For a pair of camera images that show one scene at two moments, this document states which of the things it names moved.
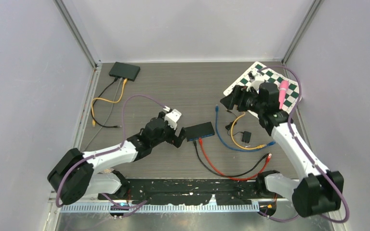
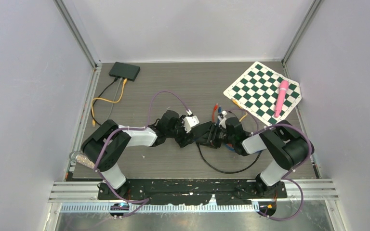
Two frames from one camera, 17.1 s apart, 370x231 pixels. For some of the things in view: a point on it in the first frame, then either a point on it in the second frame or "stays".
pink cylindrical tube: [284, 84] stays
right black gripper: [241, 94] -> [215, 128]
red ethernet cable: [269, 157] -> [215, 108]
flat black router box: [124, 70] stays
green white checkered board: [258, 71] stays
